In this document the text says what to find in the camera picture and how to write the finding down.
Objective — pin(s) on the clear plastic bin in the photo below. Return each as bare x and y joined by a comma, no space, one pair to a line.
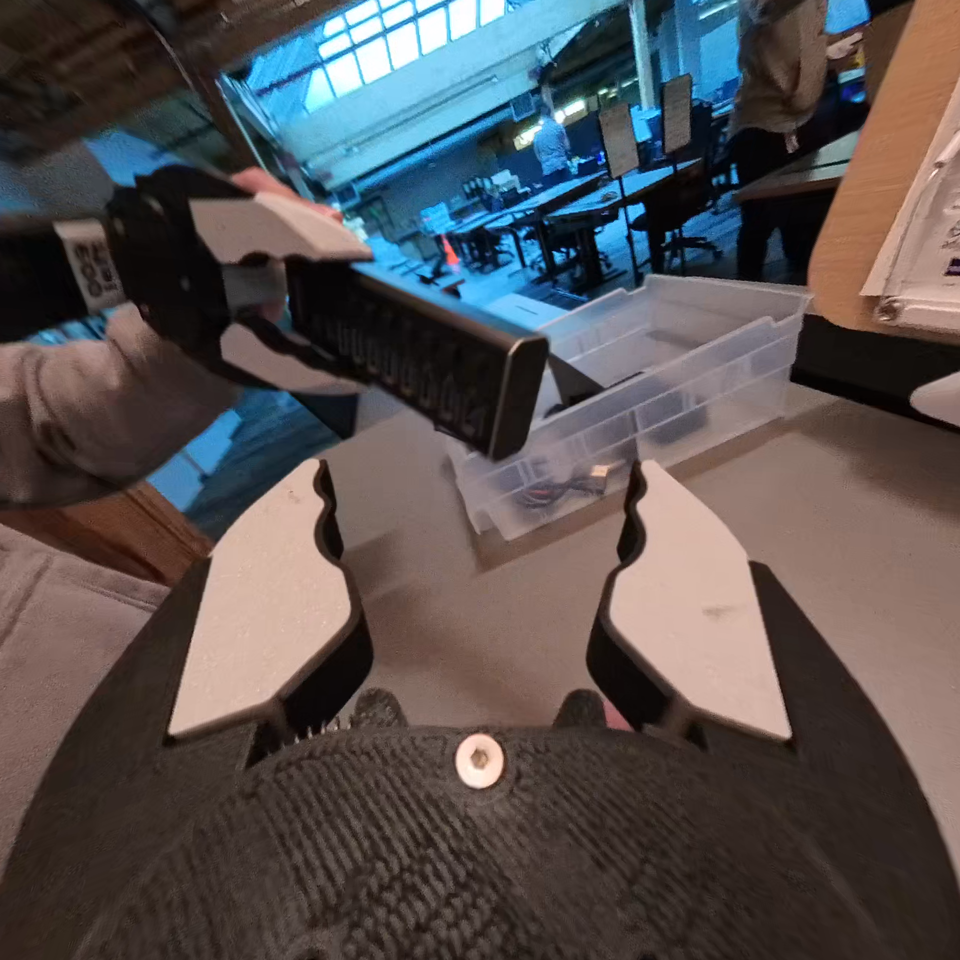
675,442
675,315

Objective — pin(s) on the board on stand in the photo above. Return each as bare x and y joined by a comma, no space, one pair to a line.
618,141
676,114

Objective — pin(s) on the long work table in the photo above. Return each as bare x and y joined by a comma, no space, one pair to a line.
622,199
517,214

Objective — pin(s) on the wooden board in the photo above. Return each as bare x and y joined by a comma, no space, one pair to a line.
862,187
112,532

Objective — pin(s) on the skylight window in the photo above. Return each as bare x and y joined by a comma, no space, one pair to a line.
405,41

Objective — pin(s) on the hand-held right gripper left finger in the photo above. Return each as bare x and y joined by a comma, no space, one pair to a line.
262,600

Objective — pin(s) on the paper sheet in sleeve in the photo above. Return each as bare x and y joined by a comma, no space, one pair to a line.
922,240

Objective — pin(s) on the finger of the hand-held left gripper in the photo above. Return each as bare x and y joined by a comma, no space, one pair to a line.
277,229
262,360

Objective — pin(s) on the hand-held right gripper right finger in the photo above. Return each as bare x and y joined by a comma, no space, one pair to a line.
690,615

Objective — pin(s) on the black bin divider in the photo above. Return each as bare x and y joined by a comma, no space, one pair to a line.
574,382

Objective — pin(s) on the black office chair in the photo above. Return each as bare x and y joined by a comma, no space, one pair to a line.
679,232

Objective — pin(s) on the person's left forearm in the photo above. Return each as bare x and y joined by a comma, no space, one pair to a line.
90,420

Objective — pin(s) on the orange traffic cone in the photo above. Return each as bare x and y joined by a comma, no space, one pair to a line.
451,251

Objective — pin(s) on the person's left hand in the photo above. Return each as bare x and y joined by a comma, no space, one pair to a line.
262,180

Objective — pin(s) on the white rounded object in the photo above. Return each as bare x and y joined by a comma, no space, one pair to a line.
937,401

